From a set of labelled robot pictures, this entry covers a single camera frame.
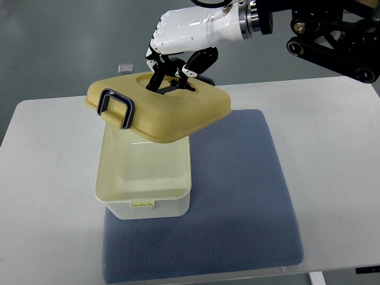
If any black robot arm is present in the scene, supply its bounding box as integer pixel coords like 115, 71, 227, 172
237, 1, 379, 84

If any black table edge bracket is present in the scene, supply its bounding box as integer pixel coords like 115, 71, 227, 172
355, 265, 380, 274

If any white table leg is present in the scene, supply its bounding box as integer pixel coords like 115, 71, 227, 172
309, 271, 326, 285

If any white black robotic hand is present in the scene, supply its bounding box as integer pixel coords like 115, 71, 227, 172
145, 1, 260, 92

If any yellow box lid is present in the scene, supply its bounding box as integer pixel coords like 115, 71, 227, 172
84, 72, 232, 143

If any white storage box base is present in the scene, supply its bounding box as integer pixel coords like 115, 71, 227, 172
95, 124, 192, 220

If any blue grey cushion mat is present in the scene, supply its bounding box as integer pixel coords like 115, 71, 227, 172
102, 109, 303, 284

